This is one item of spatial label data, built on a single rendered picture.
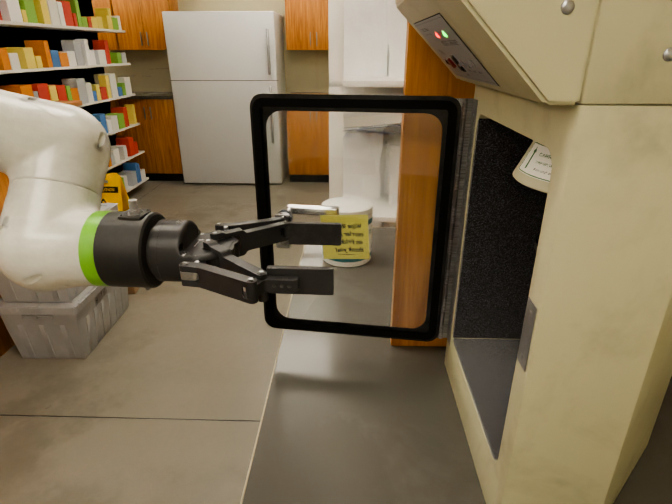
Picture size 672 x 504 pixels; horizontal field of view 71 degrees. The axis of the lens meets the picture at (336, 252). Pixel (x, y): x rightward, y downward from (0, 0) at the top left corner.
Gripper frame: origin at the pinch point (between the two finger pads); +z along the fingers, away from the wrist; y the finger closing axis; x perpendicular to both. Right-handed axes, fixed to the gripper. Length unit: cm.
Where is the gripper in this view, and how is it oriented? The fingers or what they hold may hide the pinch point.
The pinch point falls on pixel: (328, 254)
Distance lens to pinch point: 55.4
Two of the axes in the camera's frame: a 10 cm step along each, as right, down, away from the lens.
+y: 0.7, -4.0, 9.2
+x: 0.0, 9.2, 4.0
